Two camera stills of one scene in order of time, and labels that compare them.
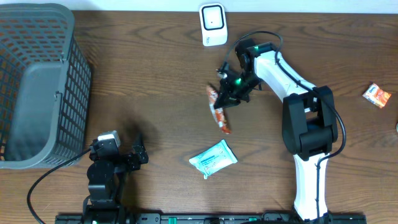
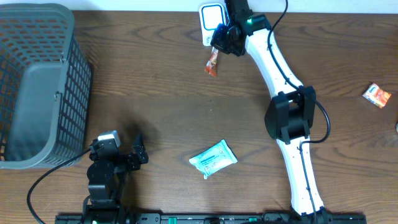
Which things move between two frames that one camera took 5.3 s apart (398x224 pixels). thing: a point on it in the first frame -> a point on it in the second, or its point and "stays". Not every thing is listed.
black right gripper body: x=242 y=81 -> x=223 y=37
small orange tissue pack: x=376 y=96 stays
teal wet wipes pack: x=219 y=157 stays
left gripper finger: x=140 y=141 stays
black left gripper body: x=129 y=162 stays
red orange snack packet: x=218 y=113 -> x=211 y=66
